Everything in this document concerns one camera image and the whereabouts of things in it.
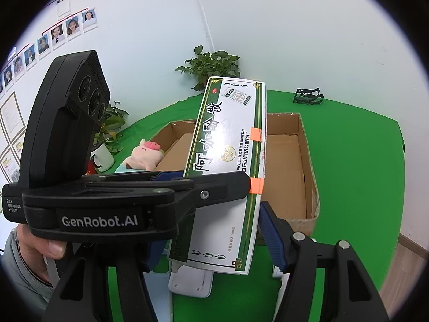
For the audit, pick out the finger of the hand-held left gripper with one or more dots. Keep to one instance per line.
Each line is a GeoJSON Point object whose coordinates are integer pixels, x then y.
{"type": "Point", "coordinates": [167, 175]}
{"type": "Point", "coordinates": [221, 187]}

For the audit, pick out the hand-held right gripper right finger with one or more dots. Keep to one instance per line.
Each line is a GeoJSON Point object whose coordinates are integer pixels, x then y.
{"type": "Point", "coordinates": [273, 234]}

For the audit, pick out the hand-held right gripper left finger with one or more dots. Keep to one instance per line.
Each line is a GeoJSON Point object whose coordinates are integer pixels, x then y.
{"type": "Point", "coordinates": [152, 255]}

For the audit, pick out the long brown cardboard box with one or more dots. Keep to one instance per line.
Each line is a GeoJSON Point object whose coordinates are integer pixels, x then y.
{"type": "Point", "coordinates": [174, 154]}

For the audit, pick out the pink pig plush toy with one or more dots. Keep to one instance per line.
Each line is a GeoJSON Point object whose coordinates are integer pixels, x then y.
{"type": "Point", "coordinates": [144, 156]}

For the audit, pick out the white plastic tray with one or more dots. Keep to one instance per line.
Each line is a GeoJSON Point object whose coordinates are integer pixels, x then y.
{"type": "Point", "coordinates": [191, 281]}

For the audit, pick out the white green medicine box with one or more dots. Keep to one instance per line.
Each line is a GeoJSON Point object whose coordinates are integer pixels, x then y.
{"type": "Point", "coordinates": [228, 134]}

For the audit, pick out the large cardboard box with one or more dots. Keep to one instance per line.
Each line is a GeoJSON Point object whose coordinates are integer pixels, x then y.
{"type": "Point", "coordinates": [288, 161]}

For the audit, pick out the person's left forearm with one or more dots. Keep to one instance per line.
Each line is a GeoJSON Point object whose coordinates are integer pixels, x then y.
{"type": "Point", "coordinates": [23, 278]}

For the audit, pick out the person's left hand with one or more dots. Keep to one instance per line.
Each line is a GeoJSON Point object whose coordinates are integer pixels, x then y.
{"type": "Point", "coordinates": [43, 248]}

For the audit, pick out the large potted green plant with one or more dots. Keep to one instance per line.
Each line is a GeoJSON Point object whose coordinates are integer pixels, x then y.
{"type": "Point", "coordinates": [112, 120]}

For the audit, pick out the red paper cup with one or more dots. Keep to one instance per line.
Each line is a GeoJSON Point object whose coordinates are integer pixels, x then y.
{"type": "Point", "coordinates": [91, 169]}

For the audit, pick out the small potted plant red pot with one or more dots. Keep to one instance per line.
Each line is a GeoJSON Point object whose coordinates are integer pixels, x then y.
{"type": "Point", "coordinates": [211, 67]}

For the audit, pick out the black folding stand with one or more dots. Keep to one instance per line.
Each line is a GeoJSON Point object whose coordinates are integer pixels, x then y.
{"type": "Point", "coordinates": [308, 96]}

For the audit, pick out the framed wall notices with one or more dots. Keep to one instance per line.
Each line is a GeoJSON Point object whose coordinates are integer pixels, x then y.
{"type": "Point", "coordinates": [11, 120]}

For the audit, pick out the wall photo chart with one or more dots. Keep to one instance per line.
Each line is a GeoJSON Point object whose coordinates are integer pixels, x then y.
{"type": "Point", "coordinates": [57, 35]}

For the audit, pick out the white wall conduit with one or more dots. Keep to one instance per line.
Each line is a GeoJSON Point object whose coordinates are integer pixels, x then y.
{"type": "Point", "coordinates": [202, 13]}

